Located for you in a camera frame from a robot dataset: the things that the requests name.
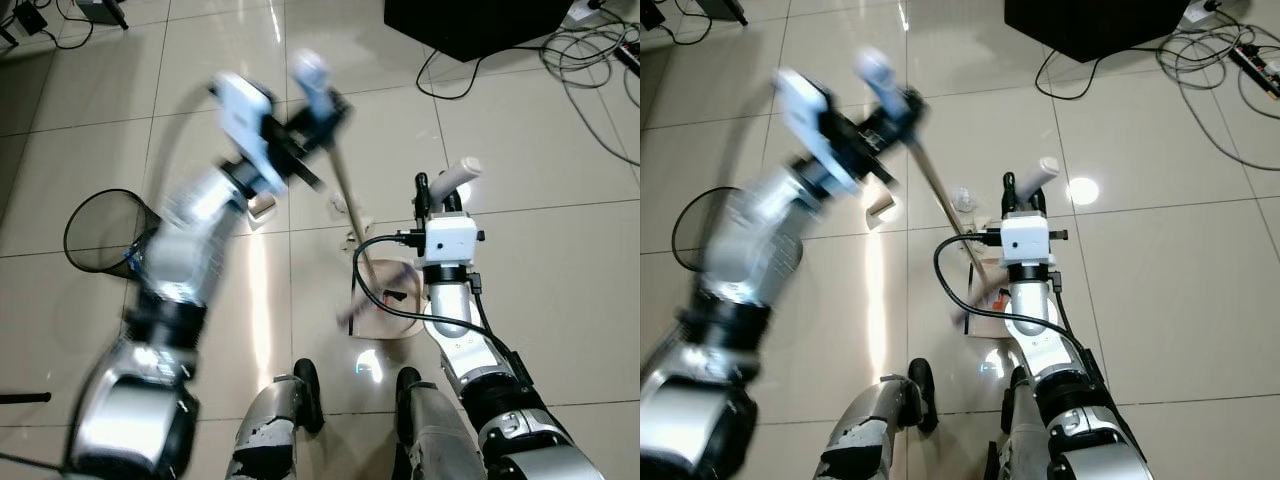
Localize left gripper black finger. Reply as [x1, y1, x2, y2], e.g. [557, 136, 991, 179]
[284, 148, 326, 194]
[298, 90, 353, 131]
[854, 148, 901, 189]
[866, 88, 919, 133]

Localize wooden broom with grey grip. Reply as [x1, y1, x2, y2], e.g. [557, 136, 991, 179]
[855, 45, 1013, 323]
[288, 50, 421, 326]

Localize black furniture base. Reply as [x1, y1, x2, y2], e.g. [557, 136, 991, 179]
[384, 0, 579, 64]
[1003, 0, 1194, 64]

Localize black box stand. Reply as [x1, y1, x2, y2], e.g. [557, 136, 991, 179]
[74, 0, 132, 32]
[690, 0, 751, 27]

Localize robot right leg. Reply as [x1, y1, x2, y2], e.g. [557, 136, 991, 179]
[393, 366, 493, 480]
[985, 364, 1053, 480]

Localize robot leg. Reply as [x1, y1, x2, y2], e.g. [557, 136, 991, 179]
[228, 357, 327, 480]
[393, 366, 493, 480]
[985, 364, 1053, 480]
[814, 357, 942, 480]

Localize black power strip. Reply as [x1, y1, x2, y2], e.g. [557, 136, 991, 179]
[611, 37, 641, 78]
[1227, 41, 1280, 101]

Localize robot left leg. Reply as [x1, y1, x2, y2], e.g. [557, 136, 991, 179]
[814, 357, 942, 480]
[228, 357, 327, 480]

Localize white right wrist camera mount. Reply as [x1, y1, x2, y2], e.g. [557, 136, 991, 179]
[419, 211, 484, 270]
[999, 211, 1068, 268]

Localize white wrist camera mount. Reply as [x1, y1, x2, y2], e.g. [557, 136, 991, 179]
[774, 66, 863, 197]
[213, 70, 288, 197]
[419, 211, 484, 270]
[999, 211, 1068, 268]

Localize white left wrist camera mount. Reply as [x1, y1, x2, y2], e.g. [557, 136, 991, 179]
[774, 66, 863, 197]
[213, 70, 288, 197]

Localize black floor cable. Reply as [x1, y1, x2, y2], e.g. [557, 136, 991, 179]
[414, 42, 549, 102]
[1034, 42, 1169, 102]

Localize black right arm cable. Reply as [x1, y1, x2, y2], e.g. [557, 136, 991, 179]
[934, 231, 1103, 373]
[351, 233, 523, 373]

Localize grey coiled floor cable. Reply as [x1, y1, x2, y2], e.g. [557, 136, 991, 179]
[538, 22, 641, 168]
[1158, 22, 1280, 173]

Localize thin black wire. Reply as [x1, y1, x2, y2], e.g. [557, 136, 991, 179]
[0, 451, 77, 474]

